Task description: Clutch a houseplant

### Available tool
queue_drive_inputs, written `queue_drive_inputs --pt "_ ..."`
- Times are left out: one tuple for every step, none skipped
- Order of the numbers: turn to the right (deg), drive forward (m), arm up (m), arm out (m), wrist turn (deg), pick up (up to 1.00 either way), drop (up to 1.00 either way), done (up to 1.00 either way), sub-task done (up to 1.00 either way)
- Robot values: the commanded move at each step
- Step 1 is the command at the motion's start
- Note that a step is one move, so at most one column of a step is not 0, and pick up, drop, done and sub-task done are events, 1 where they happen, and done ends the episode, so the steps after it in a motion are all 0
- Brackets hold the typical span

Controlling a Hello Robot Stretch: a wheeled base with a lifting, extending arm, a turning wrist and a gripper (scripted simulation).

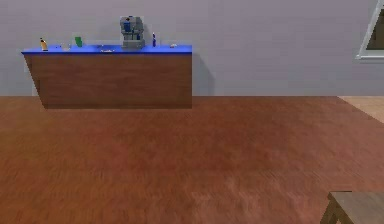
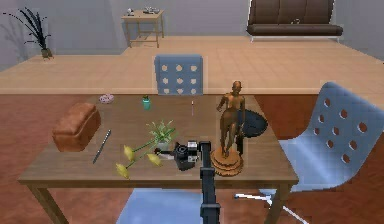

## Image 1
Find grey coffee machine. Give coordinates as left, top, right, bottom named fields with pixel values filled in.
left=119, top=15, right=146, bottom=50

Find white framed window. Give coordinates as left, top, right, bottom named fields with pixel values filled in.
left=355, top=0, right=384, bottom=61

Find brown counter with blue top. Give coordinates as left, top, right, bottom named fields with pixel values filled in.
left=21, top=44, right=194, bottom=110

